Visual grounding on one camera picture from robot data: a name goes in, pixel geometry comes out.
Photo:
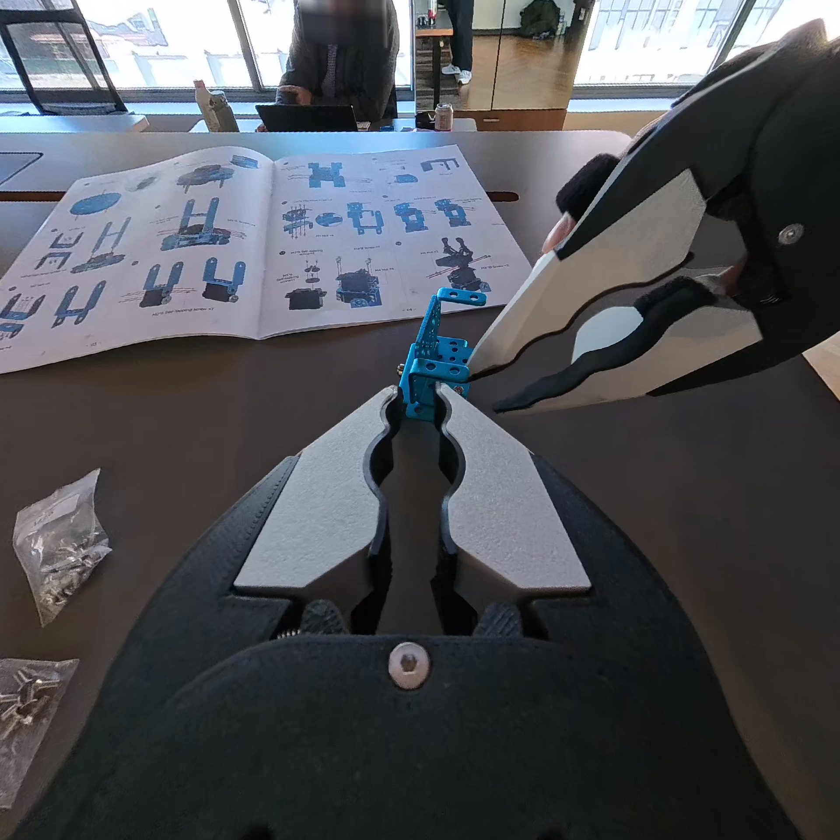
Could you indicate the clear bag of screws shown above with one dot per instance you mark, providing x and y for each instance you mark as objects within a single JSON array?
[
  {"x": 62, "y": 544},
  {"x": 33, "y": 722}
]

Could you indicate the blue metal bracket assembly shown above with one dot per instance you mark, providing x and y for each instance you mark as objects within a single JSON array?
[{"x": 426, "y": 367}]

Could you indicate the wooden high table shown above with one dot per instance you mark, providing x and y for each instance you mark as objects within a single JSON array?
[{"x": 433, "y": 31}]

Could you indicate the dark grey desk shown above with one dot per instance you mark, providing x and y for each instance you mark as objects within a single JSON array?
[{"x": 656, "y": 525}]

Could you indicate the low wooden cabinet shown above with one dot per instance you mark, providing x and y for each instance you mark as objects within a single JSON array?
[{"x": 518, "y": 119}]

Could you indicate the large glass window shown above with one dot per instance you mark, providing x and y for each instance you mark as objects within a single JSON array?
[
  {"x": 184, "y": 46},
  {"x": 630, "y": 46}
]

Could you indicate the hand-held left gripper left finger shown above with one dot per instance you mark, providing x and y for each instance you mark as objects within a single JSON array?
[{"x": 315, "y": 525}]

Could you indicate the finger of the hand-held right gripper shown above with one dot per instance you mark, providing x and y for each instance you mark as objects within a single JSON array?
[
  {"x": 695, "y": 354},
  {"x": 610, "y": 262}
]

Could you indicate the printed instruction manual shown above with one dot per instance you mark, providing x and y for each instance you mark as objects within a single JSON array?
[{"x": 98, "y": 328}]

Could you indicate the black laptop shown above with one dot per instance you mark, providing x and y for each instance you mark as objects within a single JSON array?
[{"x": 305, "y": 118}]

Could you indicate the grey bottle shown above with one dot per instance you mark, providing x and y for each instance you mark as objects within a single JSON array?
[{"x": 224, "y": 115}]

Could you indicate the black office chair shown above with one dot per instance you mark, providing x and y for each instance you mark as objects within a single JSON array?
[{"x": 65, "y": 59}]

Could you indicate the person's right hand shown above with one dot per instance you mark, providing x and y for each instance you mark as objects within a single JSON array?
[{"x": 587, "y": 187}]

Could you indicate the pale table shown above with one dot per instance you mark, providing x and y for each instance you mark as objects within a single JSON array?
[{"x": 65, "y": 123}]

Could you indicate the dark backpack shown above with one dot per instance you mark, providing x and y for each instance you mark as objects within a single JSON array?
[{"x": 539, "y": 18}]

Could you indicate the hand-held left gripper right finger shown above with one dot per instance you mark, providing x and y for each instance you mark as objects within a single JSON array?
[{"x": 512, "y": 525}]

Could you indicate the red drink can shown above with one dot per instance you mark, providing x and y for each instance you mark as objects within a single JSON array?
[{"x": 444, "y": 118}]

